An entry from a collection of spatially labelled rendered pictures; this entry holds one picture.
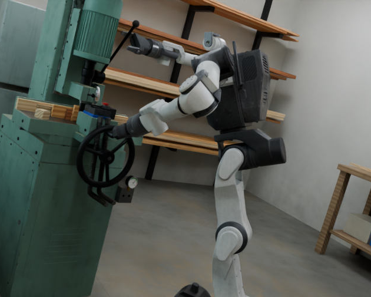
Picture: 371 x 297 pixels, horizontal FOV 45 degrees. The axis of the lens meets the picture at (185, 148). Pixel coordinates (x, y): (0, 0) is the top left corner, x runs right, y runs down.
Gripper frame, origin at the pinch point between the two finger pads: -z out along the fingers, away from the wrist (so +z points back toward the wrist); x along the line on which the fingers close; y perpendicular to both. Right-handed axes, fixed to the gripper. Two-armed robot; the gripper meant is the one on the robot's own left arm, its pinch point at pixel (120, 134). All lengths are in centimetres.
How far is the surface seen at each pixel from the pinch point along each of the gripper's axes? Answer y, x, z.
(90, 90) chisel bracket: 27.5, 9.1, -25.7
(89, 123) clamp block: 9.2, -3.7, -14.4
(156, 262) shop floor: -75, 70, -93
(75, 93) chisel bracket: 28.3, 4.9, -32.5
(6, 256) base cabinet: -38, -32, -69
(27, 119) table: 17.0, -25.5, -26.6
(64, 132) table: 9.1, -10.5, -25.6
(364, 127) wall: -28, 344, -50
